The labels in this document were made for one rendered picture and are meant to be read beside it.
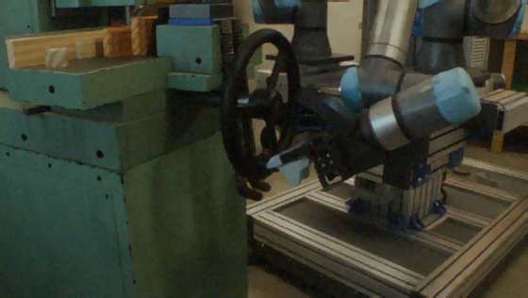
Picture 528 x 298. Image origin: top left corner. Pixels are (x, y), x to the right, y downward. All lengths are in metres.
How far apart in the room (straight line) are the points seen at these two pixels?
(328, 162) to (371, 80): 0.16
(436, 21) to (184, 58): 0.71
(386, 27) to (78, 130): 0.59
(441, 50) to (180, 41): 0.72
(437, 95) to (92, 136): 0.59
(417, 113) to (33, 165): 0.78
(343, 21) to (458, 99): 3.75
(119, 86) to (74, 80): 0.09
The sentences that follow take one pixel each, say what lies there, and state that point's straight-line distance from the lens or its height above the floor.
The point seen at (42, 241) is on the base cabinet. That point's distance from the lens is 1.16.
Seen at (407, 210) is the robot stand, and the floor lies 0.30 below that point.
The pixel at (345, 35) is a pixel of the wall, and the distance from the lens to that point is 4.39.
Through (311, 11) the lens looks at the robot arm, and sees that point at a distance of 1.61.
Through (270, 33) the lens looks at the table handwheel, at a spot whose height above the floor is 0.95.
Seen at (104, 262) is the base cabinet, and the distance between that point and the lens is 1.01.
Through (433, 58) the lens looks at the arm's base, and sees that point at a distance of 1.34.
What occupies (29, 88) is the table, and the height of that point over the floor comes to 0.87.
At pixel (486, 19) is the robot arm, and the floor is 0.97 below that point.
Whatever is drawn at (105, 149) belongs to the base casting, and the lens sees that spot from 0.88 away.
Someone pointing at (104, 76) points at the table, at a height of 0.89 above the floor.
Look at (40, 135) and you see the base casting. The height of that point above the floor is 0.75.
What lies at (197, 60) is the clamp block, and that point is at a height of 0.90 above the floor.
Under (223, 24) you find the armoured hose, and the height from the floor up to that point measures 0.96.
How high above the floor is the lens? 1.01
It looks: 18 degrees down
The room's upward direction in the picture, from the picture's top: straight up
